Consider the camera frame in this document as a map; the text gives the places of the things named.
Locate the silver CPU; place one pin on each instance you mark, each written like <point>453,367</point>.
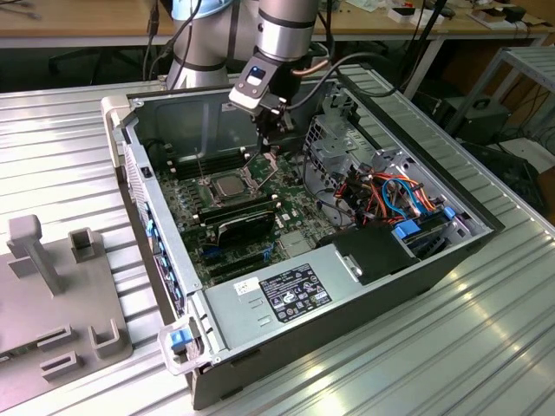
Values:
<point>227,186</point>

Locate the thin metal locking lever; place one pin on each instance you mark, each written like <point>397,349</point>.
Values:
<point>200,164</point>

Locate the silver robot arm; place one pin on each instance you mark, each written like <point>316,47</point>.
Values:
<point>284,30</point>

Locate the black RAM slot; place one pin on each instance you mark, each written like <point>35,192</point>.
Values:
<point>186,169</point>
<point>186,158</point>
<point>186,163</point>
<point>186,174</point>

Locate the black expansion slot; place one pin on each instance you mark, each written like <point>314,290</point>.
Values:
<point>236,259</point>
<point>238,271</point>

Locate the blue expansion slot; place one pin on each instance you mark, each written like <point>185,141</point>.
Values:
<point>212,252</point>

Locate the silver metal drive cage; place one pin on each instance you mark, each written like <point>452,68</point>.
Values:
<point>329,149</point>

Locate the green motherboard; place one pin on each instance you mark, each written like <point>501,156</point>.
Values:
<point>299,203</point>

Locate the green RAM stick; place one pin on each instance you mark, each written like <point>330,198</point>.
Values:
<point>238,212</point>

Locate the black graphics card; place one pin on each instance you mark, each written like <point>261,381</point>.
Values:
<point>245,227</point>

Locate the silver chipset heatsink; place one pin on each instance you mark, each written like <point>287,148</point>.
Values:
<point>297,245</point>

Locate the black plastic shroud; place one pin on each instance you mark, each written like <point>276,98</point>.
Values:
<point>373,253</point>

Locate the hard disk in blue carrier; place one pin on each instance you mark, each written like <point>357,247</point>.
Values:
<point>409,230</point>

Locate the black equipment case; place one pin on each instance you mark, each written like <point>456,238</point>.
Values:
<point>481,117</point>

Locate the blue plastic clip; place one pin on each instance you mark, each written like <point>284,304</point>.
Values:
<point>449,212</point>

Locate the wooden desk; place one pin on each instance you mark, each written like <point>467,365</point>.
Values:
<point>86,21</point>

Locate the brown cardboard box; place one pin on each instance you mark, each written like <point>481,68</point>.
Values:
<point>487,17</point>

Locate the silver power supply unit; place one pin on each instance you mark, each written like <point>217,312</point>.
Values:
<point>234,320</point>

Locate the black bag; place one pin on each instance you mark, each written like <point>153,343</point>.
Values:
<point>516,173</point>

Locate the grey metal shelf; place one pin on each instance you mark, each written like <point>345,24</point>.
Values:
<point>529,58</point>

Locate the blue case latch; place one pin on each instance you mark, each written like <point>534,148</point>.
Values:
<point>178,339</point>

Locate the grey PC case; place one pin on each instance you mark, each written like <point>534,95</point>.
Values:
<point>303,364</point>

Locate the grey parts rack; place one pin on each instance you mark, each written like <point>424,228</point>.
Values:
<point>47,312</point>

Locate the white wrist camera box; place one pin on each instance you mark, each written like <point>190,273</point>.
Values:
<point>243,97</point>

